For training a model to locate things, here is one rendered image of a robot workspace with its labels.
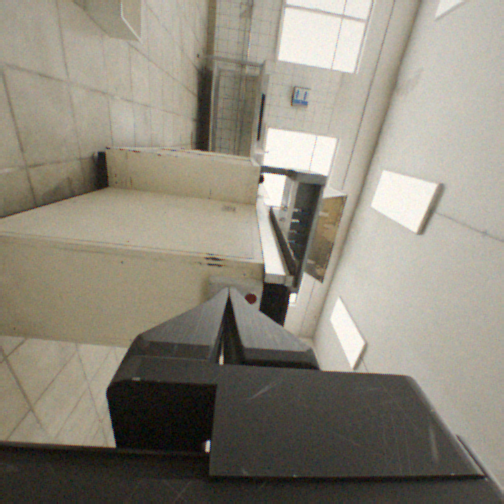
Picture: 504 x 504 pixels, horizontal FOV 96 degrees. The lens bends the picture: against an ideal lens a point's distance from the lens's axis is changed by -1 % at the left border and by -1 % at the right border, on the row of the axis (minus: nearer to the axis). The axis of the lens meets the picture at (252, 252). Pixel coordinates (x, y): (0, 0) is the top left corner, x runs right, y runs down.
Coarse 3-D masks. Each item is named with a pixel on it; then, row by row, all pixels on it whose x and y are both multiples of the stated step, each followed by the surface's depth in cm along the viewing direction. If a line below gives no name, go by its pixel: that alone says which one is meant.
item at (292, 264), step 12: (276, 228) 86; (288, 252) 62; (288, 264) 60; (264, 288) 100; (276, 288) 73; (288, 288) 60; (264, 300) 96; (276, 300) 71; (288, 300) 61; (276, 312) 69
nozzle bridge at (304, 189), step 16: (288, 176) 127; (304, 176) 117; (320, 176) 118; (288, 192) 132; (304, 192) 129; (320, 192) 121; (288, 208) 127; (304, 208) 133; (288, 224) 131; (304, 240) 138; (304, 256) 135
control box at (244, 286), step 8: (208, 280) 58; (216, 280) 58; (224, 280) 59; (232, 280) 59; (240, 280) 60; (248, 280) 60; (256, 280) 61; (208, 288) 59; (216, 288) 59; (240, 288) 59; (248, 288) 59; (256, 288) 59; (208, 296) 60; (256, 296) 60; (256, 304) 61
